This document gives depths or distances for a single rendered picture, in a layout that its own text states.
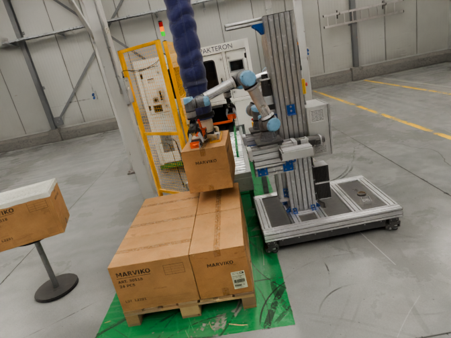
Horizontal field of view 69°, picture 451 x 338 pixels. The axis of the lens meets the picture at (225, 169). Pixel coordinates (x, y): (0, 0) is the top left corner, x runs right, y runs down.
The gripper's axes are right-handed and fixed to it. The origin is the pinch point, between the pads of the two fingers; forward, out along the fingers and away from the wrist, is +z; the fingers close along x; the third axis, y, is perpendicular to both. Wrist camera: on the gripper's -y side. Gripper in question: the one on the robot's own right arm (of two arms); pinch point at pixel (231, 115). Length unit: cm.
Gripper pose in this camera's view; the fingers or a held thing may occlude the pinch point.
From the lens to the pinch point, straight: 343.5
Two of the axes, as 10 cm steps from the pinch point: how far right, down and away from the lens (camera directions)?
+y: -0.4, 3.5, -9.4
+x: 9.8, -1.7, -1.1
